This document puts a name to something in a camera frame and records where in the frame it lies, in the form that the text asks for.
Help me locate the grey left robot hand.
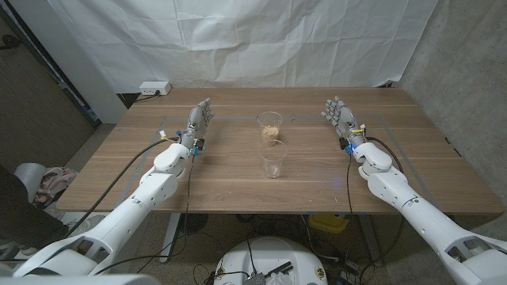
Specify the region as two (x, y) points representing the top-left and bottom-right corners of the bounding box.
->
(180, 98), (215, 150)

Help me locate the clear plastic cup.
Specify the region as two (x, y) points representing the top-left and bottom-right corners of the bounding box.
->
(257, 139), (288, 179)
(257, 111), (284, 148)

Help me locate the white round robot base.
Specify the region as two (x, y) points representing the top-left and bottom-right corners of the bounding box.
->
(213, 236), (329, 285)

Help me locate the grey tape outline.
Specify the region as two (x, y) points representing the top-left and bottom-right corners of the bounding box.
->
(114, 114), (441, 213)

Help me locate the white creased backdrop sheet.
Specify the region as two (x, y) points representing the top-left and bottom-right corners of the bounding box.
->
(47, 0), (439, 94)

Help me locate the black ribbed round object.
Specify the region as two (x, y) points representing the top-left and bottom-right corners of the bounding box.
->
(177, 213), (209, 234)

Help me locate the white table leg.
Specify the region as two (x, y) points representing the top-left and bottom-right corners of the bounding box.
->
(158, 213), (182, 264)

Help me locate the white sneaker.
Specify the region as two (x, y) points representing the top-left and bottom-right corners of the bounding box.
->
(65, 215), (107, 238)

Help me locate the dark felt partition panel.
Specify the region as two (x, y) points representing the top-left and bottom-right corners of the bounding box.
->
(0, 7), (100, 171)

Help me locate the grey heat sink module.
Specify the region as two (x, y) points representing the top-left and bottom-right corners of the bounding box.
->
(244, 272), (267, 285)

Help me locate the black antenna pair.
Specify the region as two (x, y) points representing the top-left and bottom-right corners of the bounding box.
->
(264, 260), (295, 278)

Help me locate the grey bubble wrap roll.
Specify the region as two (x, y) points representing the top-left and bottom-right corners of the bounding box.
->
(13, 161), (47, 203)

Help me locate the person in dark trousers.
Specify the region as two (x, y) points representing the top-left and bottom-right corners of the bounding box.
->
(0, 164), (71, 250)

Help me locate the white robot chest cover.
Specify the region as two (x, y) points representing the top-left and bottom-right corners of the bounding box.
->
(0, 273), (162, 285)

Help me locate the white floor power strip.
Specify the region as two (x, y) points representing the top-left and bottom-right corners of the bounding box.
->
(336, 256), (364, 284)

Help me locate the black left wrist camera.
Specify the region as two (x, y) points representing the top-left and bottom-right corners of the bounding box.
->
(189, 137), (207, 156)

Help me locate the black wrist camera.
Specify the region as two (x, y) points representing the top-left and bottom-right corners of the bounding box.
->
(338, 136), (356, 155)
(189, 137), (207, 156)

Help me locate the black power strip cable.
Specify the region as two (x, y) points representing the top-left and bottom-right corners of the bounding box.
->
(134, 90), (162, 103)

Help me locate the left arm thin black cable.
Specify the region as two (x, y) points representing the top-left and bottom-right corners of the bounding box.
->
(93, 152), (196, 276)

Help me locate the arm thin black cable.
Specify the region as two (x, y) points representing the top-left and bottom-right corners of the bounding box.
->
(93, 152), (196, 276)
(346, 154), (357, 238)

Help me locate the left arm thick black cable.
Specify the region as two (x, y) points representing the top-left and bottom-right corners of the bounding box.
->
(63, 136), (181, 238)

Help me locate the arm thick black cable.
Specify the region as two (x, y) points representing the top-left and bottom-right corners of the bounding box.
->
(364, 136), (405, 175)
(63, 136), (181, 238)

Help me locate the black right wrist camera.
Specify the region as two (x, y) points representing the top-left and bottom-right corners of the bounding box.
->
(338, 136), (356, 155)

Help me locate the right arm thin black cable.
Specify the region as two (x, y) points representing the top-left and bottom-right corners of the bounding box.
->
(346, 154), (357, 238)

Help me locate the right arm thick black cable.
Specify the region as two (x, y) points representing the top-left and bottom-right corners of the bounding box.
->
(364, 136), (405, 175)

